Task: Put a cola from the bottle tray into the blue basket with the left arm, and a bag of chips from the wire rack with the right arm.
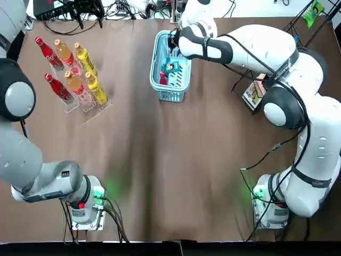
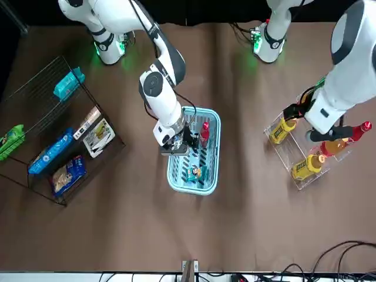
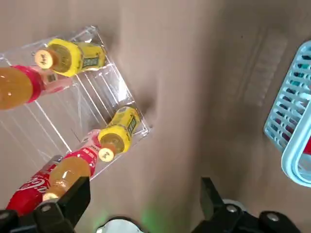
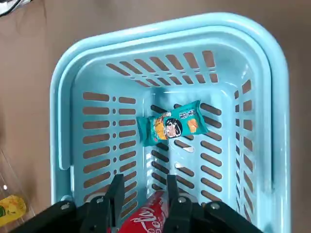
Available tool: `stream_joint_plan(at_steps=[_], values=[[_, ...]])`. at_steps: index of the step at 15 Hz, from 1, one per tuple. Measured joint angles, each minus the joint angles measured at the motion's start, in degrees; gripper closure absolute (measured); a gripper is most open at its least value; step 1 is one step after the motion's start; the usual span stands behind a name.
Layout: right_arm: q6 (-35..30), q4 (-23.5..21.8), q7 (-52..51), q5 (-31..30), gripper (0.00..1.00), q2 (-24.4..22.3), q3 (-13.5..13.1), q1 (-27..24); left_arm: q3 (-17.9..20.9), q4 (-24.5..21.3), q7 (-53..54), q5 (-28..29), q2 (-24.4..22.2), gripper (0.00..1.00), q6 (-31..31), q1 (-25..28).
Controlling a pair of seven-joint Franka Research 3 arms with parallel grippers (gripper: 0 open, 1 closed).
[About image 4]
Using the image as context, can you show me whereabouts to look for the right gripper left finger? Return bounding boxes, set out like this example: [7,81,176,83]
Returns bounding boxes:
[9,173,126,233]

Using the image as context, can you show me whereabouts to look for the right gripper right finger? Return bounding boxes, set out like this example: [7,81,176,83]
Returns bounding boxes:
[163,174,264,233]

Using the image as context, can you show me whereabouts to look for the red cola bottle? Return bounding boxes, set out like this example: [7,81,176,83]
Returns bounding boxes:
[110,190,171,233]

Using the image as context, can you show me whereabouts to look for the teal chips bag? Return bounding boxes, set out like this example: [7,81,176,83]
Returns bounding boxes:
[136,100,211,147]

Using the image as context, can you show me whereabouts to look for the yellow drink bottle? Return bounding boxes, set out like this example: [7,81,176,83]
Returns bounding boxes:
[0,196,27,218]

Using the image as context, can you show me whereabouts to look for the clear acrylic bottle tray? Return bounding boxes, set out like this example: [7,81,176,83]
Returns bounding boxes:
[0,145,53,233]

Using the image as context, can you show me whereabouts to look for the blue plastic basket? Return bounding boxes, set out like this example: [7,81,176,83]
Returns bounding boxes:
[49,12,289,233]

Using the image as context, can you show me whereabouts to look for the black desk cable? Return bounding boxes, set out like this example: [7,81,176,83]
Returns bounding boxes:
[0,0,34,18]

